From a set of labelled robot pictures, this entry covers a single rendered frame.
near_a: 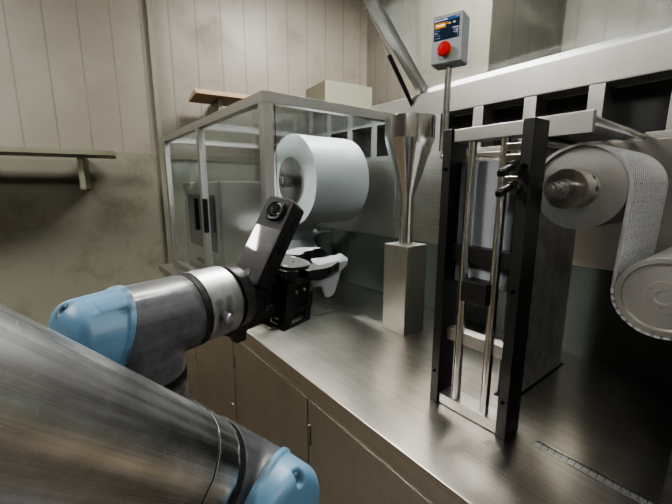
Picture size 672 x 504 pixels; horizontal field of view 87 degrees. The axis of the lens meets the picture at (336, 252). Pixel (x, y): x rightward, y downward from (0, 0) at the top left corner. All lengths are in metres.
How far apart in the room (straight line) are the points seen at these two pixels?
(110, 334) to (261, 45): 3.51
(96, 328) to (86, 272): 3.08
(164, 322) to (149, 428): 0.14
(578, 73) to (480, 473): 0.91
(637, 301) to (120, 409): 0.70
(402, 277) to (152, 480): 0.91
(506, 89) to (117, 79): 2.86
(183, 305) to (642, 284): 0.66
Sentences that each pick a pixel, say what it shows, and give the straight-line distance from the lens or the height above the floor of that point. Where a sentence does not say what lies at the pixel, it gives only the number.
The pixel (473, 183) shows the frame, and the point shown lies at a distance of 0.68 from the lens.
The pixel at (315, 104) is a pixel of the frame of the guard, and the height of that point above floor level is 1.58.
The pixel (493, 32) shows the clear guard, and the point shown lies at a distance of 1.20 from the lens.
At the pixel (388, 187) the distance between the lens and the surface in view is 1.38.
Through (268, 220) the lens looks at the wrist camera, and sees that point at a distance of 0.44.
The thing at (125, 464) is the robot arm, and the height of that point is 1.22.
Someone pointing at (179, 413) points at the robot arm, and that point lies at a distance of 0.23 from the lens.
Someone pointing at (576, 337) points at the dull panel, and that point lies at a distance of 1.14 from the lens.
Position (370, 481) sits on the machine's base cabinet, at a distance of 0.86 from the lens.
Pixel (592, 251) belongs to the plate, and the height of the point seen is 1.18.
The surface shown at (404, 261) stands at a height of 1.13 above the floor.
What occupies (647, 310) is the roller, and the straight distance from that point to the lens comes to 0.74.
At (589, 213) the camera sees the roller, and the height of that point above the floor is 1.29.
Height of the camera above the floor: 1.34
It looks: 10 degrees down
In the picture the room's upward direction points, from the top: straight up
